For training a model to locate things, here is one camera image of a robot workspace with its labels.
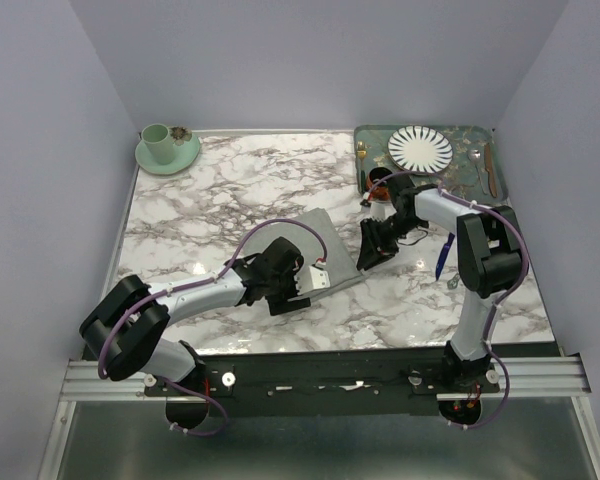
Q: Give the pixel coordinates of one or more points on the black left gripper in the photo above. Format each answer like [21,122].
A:
[278,306]

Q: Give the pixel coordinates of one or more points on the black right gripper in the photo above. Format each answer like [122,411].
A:
[373,248]

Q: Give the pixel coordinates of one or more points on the grey woven cloth napkin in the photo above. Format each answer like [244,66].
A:
[340,266]

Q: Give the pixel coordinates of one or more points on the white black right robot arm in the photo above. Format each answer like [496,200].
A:
[492,260]

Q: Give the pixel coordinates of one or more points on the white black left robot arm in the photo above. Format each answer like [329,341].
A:
[125,330]

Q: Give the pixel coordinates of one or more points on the red black tea cup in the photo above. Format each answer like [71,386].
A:
[378,189]

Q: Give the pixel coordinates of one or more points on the white blue striped plate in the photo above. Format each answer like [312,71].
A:
[420,149]

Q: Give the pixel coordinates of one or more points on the teal floral serving tray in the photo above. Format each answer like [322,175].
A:
[460,176]

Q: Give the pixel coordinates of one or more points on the silver spoon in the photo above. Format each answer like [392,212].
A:
[474,155]

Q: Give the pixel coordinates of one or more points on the brown wooden knife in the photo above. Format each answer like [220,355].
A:
[490,170]

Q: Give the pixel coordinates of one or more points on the mint green floral plate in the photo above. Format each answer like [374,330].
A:
[186,146]

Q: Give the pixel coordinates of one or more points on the mint green cup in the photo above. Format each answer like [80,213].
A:
[157,139]

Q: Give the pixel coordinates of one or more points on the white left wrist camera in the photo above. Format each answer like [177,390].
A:
[312,278]

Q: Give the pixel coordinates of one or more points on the blue handled utensil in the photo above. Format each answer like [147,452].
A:
[443,255]

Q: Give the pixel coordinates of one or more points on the gold fork green handle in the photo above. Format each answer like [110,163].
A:
[361,175]

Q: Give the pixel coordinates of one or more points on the black metal base frame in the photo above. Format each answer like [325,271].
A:
[335,383]

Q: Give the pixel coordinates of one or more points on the aluminium extrusion rail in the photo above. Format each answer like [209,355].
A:
[544,377]

